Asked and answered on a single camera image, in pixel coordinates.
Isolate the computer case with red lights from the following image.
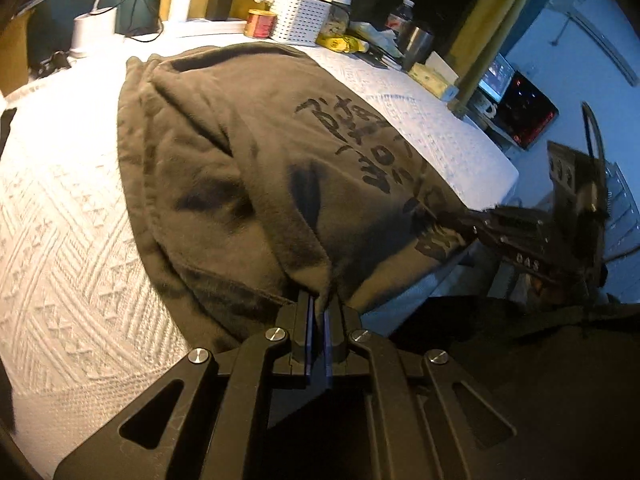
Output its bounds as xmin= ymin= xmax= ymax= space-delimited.
xmin=499 ymin=69 xmax=561 ymax=151

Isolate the white textured bedspread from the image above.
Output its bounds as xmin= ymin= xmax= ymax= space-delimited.
xmin=0 ymin=24 xmax=521 ymax=461

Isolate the white mug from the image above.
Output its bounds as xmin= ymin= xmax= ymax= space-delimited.
xmin=471 ymin=94 xmax=499 ymax=125

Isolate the yellow tissue box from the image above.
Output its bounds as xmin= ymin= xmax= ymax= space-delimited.
xmin=409 ymin=54 xmax=459 ymax=99

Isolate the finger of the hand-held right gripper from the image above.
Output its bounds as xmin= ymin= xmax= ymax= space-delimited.
xmin=436 ymin=206 xmax=507 ymax=235
xmin=462 ymin=229 xmax=516 ymax=267

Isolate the white charger with black cable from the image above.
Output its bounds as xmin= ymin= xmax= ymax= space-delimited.
xmin=90 ymin=0 xmax=193 ymax=42

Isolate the black cloth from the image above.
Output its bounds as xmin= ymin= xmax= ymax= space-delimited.
xmin=0 ymin=106 xmax=17 ymax=162

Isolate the white power strip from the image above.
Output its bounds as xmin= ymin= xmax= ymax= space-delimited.
xmin=159 ymin=17 xmax=249 ymax=39

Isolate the brown t-shirt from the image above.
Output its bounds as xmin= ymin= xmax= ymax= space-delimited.
xmin=116 ymin=42 xmax=482 ymax=357

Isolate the steel tumbler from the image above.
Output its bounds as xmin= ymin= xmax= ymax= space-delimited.
xmin=401 ymin=24 xmax=436 ymax=73

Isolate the computer monitor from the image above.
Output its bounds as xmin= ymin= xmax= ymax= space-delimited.
xmin=479 ymin=52 xmax=517 ymax=104

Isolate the yellow snack bag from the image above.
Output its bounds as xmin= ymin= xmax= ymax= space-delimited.
xmin=315 ymin=33 xmax=372 ymax=56

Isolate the white lamp base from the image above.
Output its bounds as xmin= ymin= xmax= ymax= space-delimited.
xmin=69 ymin=0 xmax=122 ymax=57

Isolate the glass snack jar white lid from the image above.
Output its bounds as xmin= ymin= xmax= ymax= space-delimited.
xmin=315 ymin=0 xmax=352 ymax=39

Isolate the red tin can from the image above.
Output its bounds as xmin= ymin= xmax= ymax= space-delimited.
xmin=243 ymin=8 xmax=278 ymax=40

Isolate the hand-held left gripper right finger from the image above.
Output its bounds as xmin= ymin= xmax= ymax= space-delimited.
xmin=322 ymin=300 xmax=521 ymax=480

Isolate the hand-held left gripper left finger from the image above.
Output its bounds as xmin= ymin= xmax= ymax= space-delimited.
xmin=52 ymin=292 xmax=316 ymax=480

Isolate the clear water bottle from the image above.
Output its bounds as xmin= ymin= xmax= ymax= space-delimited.
xmin=386 ymin=0 xmax=417 ymax=37

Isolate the black cable bundle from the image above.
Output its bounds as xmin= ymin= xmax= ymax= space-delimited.
xmin=36 ymin=49 xmax=72 ymax=79

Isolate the white plastic basket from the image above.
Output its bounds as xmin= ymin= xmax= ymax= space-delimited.
xmin=269 ymin=0 xmax=334 ymax=48

